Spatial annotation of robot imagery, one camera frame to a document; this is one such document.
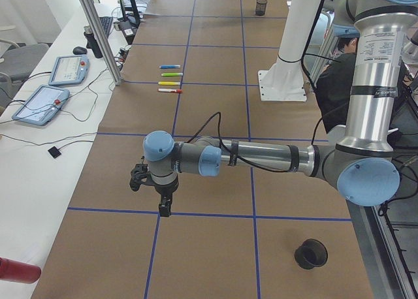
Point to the black water bottle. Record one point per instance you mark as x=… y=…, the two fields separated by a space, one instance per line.
x=92 y=43

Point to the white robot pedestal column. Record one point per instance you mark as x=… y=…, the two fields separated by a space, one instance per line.
x=284 y=80

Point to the red marker pen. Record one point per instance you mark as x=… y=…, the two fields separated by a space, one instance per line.
x=166 y=90

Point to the small black square device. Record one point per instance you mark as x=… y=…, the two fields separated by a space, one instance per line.
x=54 y=152

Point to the seated person in black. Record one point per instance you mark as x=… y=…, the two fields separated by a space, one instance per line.
x=334 y=85

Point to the black computer mouse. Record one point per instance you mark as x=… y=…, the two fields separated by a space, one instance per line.
x=79 y=50

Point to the black mesh pen cup near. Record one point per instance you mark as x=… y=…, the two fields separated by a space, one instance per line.
x=311 y=254

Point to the black mesh pen cup far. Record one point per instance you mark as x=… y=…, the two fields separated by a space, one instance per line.
x=260 y=7

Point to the black labelled box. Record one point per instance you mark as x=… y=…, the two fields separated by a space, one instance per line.
x=126 y=29

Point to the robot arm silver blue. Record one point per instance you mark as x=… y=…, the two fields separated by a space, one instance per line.
x=358 y=165

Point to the black keyboard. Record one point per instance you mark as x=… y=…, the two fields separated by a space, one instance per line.
x=106 y=23

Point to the black mesh pen cup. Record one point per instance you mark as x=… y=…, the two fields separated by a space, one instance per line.
x=260 y=7
x=311 y=254

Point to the blue teach pendant near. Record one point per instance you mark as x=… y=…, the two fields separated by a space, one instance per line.
x=42 y=106

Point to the blue marker pen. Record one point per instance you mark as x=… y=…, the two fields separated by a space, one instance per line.
x=170 y=66

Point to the aluminium frame post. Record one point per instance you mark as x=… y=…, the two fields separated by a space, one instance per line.
x=98 y=31

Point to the red bottle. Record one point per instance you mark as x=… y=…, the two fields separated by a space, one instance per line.
x=19 y=272

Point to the green marker pen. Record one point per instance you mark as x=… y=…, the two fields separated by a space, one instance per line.
x=172 y=74

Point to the grey office chair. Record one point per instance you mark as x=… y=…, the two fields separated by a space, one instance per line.
x=19 y=62

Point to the blue teach pendant far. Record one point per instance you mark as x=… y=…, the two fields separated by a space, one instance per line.
x=69 y=70

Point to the blue teach pendant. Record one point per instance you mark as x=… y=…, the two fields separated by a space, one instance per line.
x=69 y=70
x=42 y=106

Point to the yellow marker pen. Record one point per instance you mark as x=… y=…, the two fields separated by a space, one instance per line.
x=169 y=83

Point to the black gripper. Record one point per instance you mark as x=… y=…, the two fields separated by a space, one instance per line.
x=165 y=191

